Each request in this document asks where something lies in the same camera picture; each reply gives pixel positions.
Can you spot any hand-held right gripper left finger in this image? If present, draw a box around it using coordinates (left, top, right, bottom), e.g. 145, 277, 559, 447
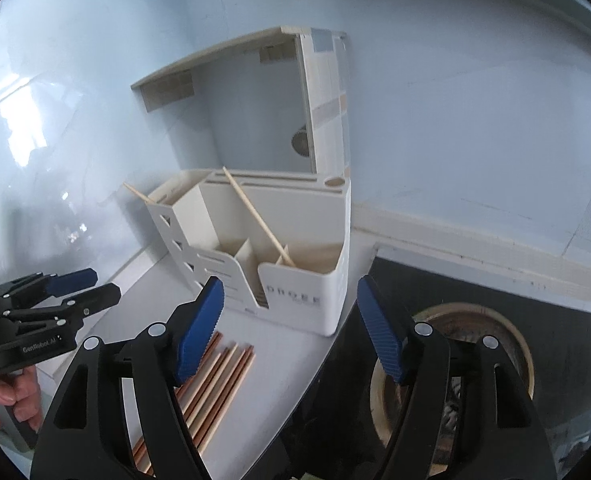
32, 276, 226, 480

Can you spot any white plastic utensil holder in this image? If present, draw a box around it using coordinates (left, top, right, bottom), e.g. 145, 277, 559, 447
145, 167, 351, 337

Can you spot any black glass gas stove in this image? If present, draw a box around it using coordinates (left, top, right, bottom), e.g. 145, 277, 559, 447
285, 245, 591, 480

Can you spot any brown wooden chopstick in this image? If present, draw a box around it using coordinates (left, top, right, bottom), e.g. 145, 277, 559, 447
180, 341, 229, 401
192, 345, 251, 453
188, 344, 244, 436
195, 332, 222, 376
198, 351, 257, 463
182, 343, 238, 416

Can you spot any light bamboo chopstick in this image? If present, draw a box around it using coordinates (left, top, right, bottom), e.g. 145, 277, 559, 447
222, 166, 297, 267
123, 183, 154, 207

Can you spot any person's left hand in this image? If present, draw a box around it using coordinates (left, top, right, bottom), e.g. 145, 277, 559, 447
0, 366, 44, 432

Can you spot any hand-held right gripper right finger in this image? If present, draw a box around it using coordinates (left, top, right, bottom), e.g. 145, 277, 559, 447
356, 275, 559, 480

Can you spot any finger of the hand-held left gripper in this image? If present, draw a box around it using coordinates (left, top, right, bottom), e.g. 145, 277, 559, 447
0, 267, 99, 307
5, 283, 122, 335

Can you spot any beige tiled wall niche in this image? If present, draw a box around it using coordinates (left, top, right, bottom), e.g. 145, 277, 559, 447
130, 26, 352, 182

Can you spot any round stove burner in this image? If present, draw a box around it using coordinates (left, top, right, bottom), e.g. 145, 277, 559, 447
370, 302, 535, 445

